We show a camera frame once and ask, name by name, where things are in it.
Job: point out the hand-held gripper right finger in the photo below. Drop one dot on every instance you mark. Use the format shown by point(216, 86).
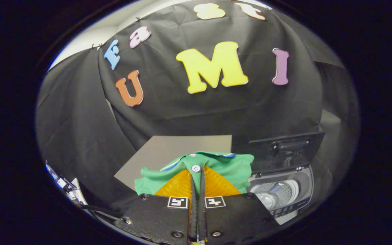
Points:
point(237, 217)

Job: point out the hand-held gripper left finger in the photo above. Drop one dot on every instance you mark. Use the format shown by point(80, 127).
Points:
point(158, 217)

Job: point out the green polo shirt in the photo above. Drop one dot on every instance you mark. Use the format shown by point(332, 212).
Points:
point(231, 170)

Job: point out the grey top-load washing machine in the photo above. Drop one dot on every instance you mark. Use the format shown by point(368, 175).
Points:
point(284, 194)

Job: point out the white and blue device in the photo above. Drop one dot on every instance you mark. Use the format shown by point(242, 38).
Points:
point(65, 185)

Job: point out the black backdrop cloth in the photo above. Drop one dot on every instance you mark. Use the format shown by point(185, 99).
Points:
point(182, 115)

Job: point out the grey cabinet with dark frame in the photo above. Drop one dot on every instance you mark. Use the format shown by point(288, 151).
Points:
point(168, 149)

